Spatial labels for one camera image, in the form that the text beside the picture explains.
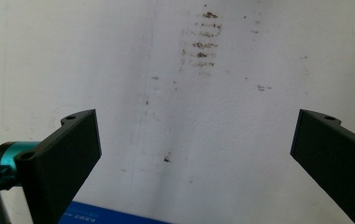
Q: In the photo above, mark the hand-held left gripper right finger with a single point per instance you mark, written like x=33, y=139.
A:
x=337, y=158

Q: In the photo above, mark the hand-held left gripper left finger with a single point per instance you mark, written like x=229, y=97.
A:
x=57, y=161

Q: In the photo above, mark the blue box with white print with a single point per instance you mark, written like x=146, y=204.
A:
x=104, y=216

